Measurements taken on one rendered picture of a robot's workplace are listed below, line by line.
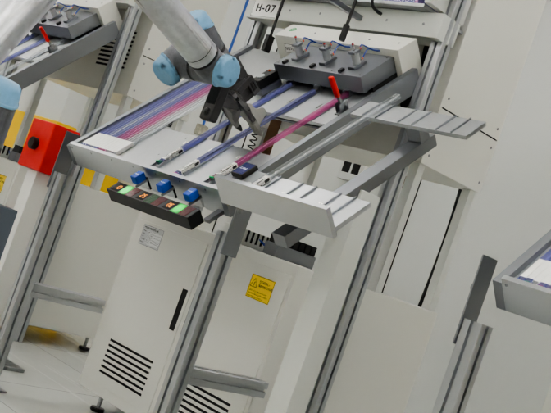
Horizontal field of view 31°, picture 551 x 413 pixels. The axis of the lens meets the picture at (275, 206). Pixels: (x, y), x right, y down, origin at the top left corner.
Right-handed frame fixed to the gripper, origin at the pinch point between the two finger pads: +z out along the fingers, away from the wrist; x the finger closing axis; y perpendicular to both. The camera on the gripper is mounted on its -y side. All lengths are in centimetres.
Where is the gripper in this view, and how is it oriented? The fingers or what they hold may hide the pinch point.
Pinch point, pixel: (248, 132)
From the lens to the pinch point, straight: 258.3
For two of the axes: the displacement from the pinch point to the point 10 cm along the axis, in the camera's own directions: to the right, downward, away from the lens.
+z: 4.0, 7.0, 5.8
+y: 6.2, -6.8, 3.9
